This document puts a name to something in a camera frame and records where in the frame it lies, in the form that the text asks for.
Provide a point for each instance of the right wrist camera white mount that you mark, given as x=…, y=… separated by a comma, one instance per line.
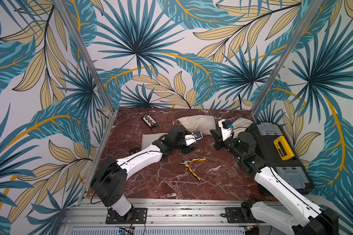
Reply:
x=226, y=129

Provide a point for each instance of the black charger board with leads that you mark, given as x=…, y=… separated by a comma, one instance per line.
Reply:
x=149, y=120

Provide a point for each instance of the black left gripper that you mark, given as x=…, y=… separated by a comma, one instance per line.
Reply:
x=188, y=149

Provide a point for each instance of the aluminium frame post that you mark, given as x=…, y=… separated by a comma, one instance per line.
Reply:
x=68, y=19
x=305, y=21

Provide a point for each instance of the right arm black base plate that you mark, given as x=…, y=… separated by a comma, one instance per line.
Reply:
x=241, y=214

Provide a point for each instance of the black yellow toolbox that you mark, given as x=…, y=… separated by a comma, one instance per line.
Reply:
x=291, y=170

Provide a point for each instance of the cream cloth soil bag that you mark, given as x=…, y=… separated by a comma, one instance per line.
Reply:
x=201, y=123

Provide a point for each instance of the cream cloth bag back right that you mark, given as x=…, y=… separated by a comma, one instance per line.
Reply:
x=240, y=125

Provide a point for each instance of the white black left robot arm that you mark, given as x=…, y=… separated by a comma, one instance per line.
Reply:
x=109, y=181

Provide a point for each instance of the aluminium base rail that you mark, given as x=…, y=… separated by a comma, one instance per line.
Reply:
x=181, y=217

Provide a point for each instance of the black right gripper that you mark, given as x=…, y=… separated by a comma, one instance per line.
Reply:
x=219, y=141

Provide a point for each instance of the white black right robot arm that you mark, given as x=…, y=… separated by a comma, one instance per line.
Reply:
x=304, y=217

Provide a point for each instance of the yellow handled pliers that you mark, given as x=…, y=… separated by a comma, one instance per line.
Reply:
x=189, y=164

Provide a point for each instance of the right aluminium frame post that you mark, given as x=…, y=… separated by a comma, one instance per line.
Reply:
x=305, y=21

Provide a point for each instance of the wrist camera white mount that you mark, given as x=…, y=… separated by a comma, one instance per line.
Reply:
x=226, y=129
x=192, y=138

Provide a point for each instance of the cream cloth bag left wall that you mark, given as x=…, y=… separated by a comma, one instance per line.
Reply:
x=148, y=139

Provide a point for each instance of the left aluminium frame post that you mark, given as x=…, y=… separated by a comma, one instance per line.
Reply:
x=68, y=19

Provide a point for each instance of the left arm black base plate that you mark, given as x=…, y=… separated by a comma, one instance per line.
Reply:
x=135, y=216

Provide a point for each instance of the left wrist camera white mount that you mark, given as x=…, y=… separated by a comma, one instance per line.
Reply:
x=192, y=138

